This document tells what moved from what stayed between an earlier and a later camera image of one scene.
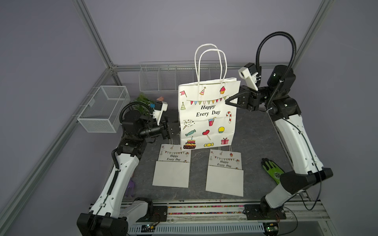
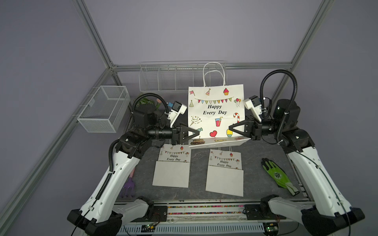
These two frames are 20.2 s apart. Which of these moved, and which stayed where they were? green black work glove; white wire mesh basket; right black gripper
Moved: right black gripper
Stayed: white wire mesh basket; green black work glove
